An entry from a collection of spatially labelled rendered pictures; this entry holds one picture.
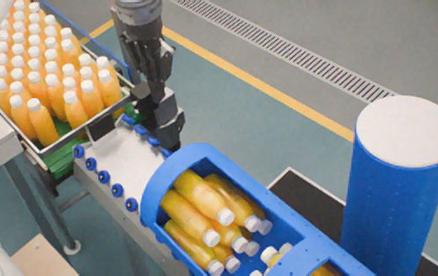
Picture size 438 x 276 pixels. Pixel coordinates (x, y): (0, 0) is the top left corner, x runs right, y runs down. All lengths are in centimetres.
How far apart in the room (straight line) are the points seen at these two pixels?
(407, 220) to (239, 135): 142
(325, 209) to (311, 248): 137
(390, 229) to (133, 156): 86
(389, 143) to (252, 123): 154
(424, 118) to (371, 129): 16
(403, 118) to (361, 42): 191
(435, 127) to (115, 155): 99
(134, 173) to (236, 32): 209
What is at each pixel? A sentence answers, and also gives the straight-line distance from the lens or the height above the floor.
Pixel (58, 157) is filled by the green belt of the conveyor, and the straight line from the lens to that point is 204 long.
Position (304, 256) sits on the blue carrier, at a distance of 131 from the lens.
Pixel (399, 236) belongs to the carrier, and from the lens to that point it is 202.
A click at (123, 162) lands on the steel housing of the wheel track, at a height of 93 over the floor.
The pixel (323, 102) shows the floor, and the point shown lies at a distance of 333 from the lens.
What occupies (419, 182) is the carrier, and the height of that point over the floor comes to 96.
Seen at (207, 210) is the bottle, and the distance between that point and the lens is 146.
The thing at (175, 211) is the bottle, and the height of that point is 113.
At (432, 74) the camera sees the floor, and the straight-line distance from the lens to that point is 356.
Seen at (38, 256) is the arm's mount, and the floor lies 108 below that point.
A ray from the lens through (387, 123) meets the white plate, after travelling 183.
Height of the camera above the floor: 237
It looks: 47 degrees down
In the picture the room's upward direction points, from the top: 12 degrees counter-clockwise
